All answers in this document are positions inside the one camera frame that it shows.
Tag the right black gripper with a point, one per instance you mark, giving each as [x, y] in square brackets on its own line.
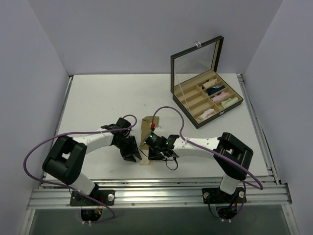
[151, 149]

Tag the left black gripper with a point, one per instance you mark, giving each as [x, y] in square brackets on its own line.
[129, 148]

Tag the tan brown underwear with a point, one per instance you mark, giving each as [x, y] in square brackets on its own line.
[143, 148]

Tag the white underwear pink trim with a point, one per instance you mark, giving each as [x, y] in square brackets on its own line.
[206, 115]

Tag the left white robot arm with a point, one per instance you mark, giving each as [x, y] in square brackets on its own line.
[65, 159]

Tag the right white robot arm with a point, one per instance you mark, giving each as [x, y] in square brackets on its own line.
[231, 154]

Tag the navy rolled underwear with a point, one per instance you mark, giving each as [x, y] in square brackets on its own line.
[213, 90]

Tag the pale green rolled underwear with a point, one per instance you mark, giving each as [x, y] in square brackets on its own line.
[229, 102]

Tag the pink rolled underwear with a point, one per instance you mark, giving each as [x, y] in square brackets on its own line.
[219, 97]

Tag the beige rolled underwear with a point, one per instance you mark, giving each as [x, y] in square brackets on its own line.
[209, 83]

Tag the black compartment storage box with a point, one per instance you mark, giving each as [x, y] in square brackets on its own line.
[191, 68]

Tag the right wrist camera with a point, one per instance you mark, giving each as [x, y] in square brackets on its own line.
[156, 130]

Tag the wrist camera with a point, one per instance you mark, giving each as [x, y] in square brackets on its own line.
[122, 123]
[156, 130]

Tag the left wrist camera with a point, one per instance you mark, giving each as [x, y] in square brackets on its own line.
[122, 123]

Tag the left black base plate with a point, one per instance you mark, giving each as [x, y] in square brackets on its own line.
[106, 197]

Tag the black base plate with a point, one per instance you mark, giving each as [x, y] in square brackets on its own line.
[106, 197]
[216, 196]

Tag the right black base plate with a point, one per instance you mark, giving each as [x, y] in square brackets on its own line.
[216, 196]

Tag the aluminium rail frame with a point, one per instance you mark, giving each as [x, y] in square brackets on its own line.
[95, 100]

